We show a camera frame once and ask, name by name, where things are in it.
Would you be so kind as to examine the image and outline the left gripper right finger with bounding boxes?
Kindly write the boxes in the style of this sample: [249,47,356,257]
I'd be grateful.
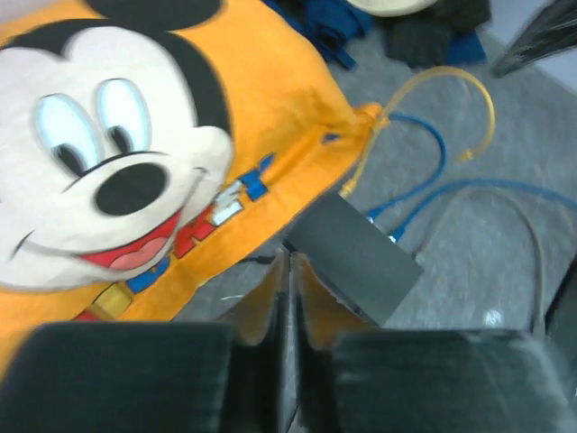
[292,254,576,432]

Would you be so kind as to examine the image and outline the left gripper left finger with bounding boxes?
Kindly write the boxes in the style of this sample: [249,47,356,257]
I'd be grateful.
[1,253,289,432]

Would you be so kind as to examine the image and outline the black network switch box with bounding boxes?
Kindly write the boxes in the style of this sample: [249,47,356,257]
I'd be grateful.
[284,192,423,327]

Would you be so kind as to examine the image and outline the yellow ethernet cable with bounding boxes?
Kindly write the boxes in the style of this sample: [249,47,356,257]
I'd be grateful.
[338,65,497,198]

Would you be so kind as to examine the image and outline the orange Mickey Mouse pillow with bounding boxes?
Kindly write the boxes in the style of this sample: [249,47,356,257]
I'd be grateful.
[1,1,380,364]

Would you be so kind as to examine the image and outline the beige bucket hat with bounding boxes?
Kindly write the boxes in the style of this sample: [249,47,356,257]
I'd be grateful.
[348,0,437,17]

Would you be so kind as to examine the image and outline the long blue ethernet cable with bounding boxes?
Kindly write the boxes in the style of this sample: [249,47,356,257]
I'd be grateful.
[386,178,577,244]

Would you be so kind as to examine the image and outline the short blue ethernet cable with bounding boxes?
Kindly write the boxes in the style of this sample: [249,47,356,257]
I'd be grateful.
[365,112,448,226]

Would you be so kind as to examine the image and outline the grey ethernet cable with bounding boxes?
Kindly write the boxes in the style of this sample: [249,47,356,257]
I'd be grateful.
[414,188,549,333]

